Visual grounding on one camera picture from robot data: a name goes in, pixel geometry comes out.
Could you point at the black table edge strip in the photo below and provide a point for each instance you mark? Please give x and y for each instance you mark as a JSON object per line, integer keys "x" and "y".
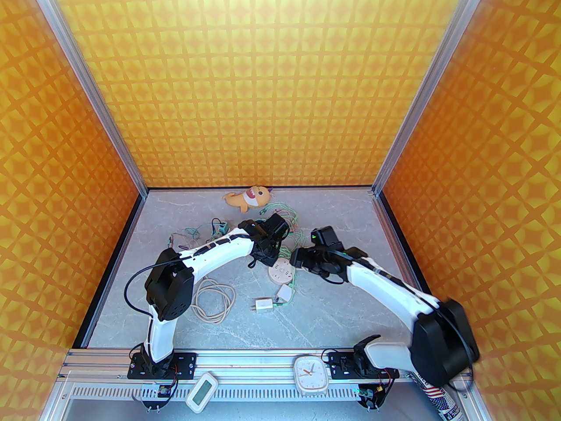
{"x": 398, "y": 235}
{"x": 127, "y": 235}

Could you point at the orange plush toy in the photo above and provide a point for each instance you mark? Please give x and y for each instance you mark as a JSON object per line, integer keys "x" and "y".
{"x": 245, "y": 198}

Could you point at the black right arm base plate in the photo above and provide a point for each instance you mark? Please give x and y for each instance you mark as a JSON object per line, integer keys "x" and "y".
{"x": 339, "y": 364}

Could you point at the perforated metal panel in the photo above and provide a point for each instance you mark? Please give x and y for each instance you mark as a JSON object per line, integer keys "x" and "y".
{"x": 263, "y": 393}

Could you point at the white square clock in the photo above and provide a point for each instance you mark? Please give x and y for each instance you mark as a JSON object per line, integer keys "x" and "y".
{"x": 311, "y": 375}

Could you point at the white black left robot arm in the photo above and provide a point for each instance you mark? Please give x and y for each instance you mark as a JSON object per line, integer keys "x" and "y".
{"x": 219, "y": 248}

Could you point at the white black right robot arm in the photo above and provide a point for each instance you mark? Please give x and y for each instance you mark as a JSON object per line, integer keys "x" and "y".
{"x": 385, "y": 287}

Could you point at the white digital timer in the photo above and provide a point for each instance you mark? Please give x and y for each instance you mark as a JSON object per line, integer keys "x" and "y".
{"x": 200, "y": 392}

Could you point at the round cream socket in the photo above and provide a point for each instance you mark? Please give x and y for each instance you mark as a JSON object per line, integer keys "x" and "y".
{"x": 282, "y": 274}

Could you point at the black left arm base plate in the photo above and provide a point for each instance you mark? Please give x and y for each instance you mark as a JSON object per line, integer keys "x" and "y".
{"x": 186, "y": 364}

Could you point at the white USB charger plug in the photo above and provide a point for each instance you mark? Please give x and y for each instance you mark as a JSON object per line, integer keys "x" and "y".
{"x": 265, "y": 305}
{"x": 285, "y": 293}

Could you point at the flag print can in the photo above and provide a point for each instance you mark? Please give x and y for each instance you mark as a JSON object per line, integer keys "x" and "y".
{"x": 442, "y": 406}

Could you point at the aluminium frame rail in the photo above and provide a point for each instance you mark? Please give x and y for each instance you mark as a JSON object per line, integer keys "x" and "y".
{"x": 245, "y": 360}

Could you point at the small circuit board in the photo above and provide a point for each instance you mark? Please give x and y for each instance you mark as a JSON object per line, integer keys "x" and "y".
{"x": 367, "y": 394}
{"x": 163, "y": 392}

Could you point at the aluminium corner post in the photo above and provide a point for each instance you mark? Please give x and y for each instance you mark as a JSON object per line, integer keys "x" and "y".
{"x": 90, "y": 86}
{"x": 428, "y": 86}

